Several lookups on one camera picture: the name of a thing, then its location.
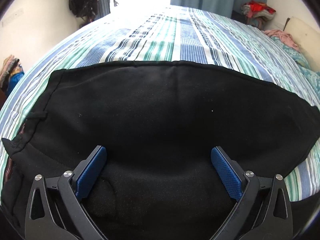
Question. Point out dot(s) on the cream padded headboard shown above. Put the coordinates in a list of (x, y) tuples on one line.
[(307, 39)]

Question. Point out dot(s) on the black pants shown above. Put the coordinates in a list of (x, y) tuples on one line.
[(158, 122)]

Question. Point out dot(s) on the colourful clothes pile left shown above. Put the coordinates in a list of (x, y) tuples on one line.
[(11, 73)]

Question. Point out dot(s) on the pink crumpled cloth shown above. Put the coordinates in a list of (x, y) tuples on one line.
[(284, 37)]

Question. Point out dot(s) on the red and grey clothes pile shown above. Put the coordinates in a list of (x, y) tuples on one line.
[(255, 9)]

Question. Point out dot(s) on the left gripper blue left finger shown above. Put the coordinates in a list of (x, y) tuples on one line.
[(54, 209)]

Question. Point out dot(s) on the striped bed sheet mattress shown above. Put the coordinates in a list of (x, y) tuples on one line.
[(170, 34)]

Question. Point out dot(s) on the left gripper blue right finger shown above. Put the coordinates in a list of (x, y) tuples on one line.
[(262, 209)]

